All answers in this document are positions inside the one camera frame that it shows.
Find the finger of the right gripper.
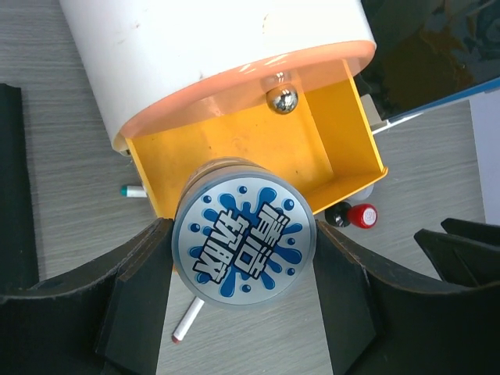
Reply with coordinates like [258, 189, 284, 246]
[414, 218, 499, 288]

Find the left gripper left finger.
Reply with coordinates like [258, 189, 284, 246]
[1, 219, 173, 374]

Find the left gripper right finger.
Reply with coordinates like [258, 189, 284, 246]
[314, 222, 499, 374]

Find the red black stamp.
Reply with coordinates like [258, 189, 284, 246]
[324, 202, 378, 229]

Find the blue plastic folder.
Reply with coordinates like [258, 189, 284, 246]
[370, 77, 499, 135]

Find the blue white round tin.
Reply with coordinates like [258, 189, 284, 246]
[171, 158, 317, 309]

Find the cream round drawer cabinet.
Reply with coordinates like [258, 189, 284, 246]
[60, 1, 388, 218]

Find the white marker red cap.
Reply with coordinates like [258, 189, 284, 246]
[171, 297, 205, 344]

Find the black cloth mat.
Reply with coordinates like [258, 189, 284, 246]
[1, 84, 39, 293]

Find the white marker green cap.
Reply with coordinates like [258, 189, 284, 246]
[120, 185, 148, 198]

